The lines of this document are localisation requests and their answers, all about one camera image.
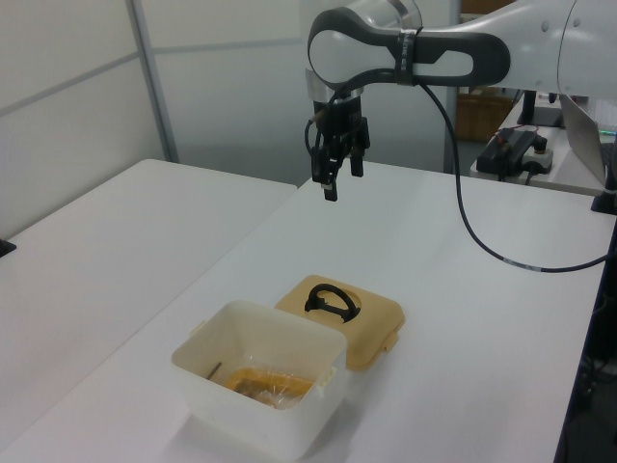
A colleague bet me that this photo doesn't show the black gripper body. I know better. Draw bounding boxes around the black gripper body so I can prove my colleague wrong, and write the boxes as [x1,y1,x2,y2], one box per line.
[311,94,371,149]

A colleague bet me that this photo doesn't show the black lid handle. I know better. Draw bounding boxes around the black lid handle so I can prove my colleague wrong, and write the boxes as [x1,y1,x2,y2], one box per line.
[304,284,362,325]

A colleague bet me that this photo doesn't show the tan case lid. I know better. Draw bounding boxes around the tan case lid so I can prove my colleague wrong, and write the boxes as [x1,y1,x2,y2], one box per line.
[273,274,406,372]

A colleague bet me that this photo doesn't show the white plastic tool case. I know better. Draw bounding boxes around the white plastic tool case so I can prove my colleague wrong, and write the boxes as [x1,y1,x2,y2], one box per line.
[171,299,349,460]

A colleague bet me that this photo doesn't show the brown wooden box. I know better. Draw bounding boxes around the brown wooden box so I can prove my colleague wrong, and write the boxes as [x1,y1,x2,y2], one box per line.
[455,91,515,144]

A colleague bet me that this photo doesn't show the black power box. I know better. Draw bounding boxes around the black power box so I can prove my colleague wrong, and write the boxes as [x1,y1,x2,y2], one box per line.
[476,128,549,178]

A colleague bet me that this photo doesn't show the black monitor stand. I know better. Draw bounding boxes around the black monitor stand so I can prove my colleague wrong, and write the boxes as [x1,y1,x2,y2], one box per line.
[518,89,565,129]

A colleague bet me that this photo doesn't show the emergency stop button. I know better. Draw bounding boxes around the emergency stop button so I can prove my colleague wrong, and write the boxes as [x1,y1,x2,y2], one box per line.
[523,137,555,176]

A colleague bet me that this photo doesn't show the grey laptop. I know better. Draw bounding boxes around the grey laptop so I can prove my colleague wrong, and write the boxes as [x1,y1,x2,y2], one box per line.
[558,91,617,189]

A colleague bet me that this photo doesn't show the black cable strap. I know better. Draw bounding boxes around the black cable strap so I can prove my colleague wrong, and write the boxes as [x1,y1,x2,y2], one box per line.
[394,27,425,89]

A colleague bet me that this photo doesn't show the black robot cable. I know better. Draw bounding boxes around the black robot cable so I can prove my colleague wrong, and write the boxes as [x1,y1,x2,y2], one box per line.
[303,67,609,274]

